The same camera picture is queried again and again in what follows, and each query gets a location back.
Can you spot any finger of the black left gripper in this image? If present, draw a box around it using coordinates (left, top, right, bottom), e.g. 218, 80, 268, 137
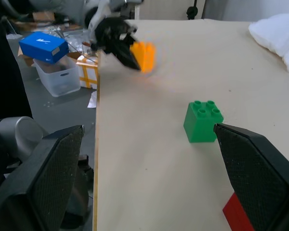
112, 38, 142, 71

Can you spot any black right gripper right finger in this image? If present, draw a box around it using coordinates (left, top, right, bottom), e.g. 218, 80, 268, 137
213, 123, 289, 231

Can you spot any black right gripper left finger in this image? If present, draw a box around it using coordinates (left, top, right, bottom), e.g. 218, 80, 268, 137
0, 125, 85, 231

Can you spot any orange toy brick cube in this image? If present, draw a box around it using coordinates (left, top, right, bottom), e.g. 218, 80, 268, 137
129, 41, 157, 74

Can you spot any white box with yellow tape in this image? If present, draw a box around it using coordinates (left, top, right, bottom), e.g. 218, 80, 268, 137
76, 54, 99, 90

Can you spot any red toy brick cube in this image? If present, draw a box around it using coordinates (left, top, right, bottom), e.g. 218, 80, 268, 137
222, 192, 256, 231

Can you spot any silver robot body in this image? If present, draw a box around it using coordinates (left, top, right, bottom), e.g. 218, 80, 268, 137
0, 116, 50, 174

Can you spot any white paper sheet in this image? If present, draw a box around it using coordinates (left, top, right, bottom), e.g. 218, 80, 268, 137
87, 90, 98, 109

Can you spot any clear plastic storage bin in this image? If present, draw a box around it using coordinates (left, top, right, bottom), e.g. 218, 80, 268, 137
33, 54, 81, 98

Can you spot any brown cardboard box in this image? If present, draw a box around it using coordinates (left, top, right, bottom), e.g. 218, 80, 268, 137
32, 11, 56, 23

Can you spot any blue cardboard shoe box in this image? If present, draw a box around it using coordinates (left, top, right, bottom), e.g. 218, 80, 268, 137
18, 31, 70, 65

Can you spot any black tripod stand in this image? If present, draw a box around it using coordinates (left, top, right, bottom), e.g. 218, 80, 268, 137
186, 0, 199, 20

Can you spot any green toy brick cube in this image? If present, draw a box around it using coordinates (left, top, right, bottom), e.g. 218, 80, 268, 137
183, 100, 224, 144

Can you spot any black fabric panel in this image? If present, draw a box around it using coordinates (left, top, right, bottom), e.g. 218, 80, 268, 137
0, 0, 34, 122

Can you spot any white crumpled cloth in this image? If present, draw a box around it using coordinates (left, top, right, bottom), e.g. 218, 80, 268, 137
248, 13, 289, 74

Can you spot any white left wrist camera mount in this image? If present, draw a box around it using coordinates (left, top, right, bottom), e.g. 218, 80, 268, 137
83, 4, 113, 45

